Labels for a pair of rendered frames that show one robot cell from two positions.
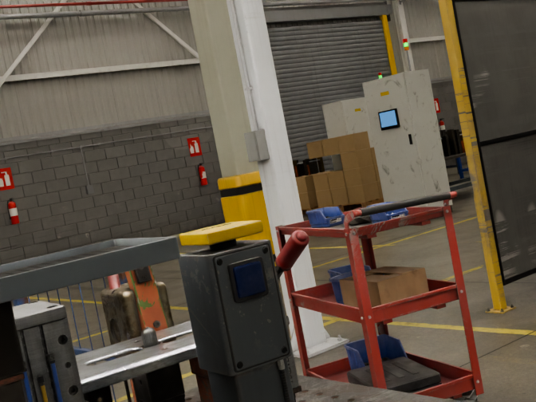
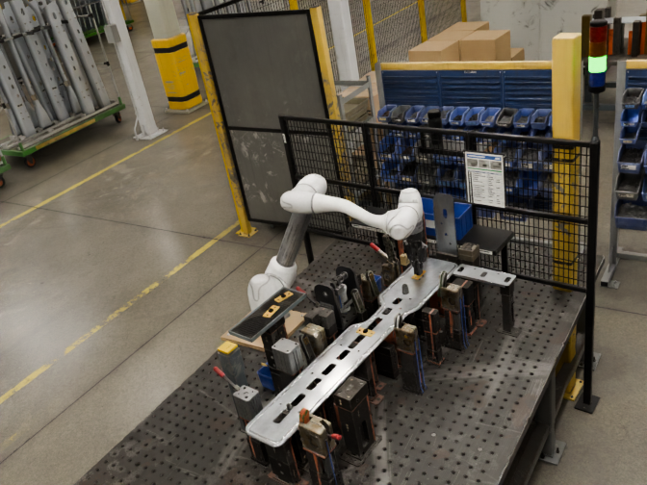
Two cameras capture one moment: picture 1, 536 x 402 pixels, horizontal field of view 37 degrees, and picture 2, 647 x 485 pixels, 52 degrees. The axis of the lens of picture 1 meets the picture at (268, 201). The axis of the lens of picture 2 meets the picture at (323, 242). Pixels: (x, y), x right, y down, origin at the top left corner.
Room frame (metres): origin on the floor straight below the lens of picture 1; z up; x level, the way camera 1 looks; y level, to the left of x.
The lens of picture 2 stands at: (3.06, -0.12, 2.77)
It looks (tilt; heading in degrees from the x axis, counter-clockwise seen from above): 28 degrees down; 164
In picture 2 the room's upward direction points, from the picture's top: 11 degrees counter-clockwise
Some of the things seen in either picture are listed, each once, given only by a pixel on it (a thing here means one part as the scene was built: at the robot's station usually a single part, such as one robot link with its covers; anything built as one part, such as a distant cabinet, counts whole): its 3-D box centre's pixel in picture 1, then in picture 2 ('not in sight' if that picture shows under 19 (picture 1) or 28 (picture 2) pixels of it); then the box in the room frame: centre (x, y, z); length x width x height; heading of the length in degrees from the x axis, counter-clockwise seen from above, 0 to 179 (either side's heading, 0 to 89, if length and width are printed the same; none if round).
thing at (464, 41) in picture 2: not in sight; (470, 83); (-3.32, 3.72, 0.52); 1.20 x 0.80 x 1.05; 124
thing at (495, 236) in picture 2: not in sight; (427, 228); (0.15, 1.31, 1.02); 0.90 x 0.22 x 0.03; 31
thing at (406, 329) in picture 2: not in sight; (409, 358); (0.91, 0.78, 0.87); 0.12 x 0.09 x 0.35; 31
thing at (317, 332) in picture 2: not in sight; (320, 363); (0.74, 0.42, 0.89); 0.13 x 0.11 x 0.38; 31
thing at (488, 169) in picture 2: not in sight; (485, 179); (0.35, 1.56, 1.30); 0.23 x 0.02 x 0.31; 31
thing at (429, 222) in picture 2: not in sight; (440, 217); (0.22, 1.35, 1.10); 0.30 x 0.17 x 0.13; 33
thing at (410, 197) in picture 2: not in sight; (409, 206); (0.56, 1.03, 1.40); 0.13 x 0.11 x 0.16; 139
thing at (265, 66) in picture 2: not in sight; (278, 136); (-2.03, 1.13, 1.00); 1.34 x 0.14 x 2.00; 37
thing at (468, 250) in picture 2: not in sight; (471, 276); (0.52, 1.34, 0.88); 0.08 x 0.08 x 0.36; 31
